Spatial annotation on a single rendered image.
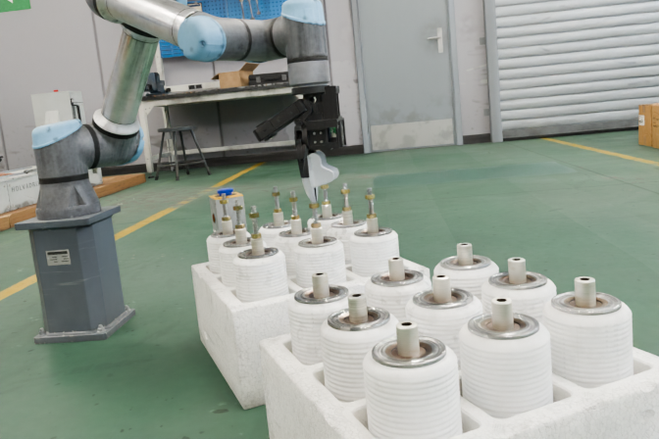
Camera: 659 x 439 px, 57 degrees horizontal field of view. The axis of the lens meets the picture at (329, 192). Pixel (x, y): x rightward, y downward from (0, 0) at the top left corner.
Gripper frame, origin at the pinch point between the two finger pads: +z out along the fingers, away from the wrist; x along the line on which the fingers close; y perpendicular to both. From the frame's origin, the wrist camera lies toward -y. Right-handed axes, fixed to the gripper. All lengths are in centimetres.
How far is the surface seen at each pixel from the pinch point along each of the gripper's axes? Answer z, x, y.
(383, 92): -25, 514, -47
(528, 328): 9, -46, 34
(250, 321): 19.0, -15.7, -8.7
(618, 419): 19, -46, 43
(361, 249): 11.5, 2.4, 8.3
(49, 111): -33, 291, -267
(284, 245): 10.7, 5.2, -7.7
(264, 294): 15.7, -11.0, -7.3
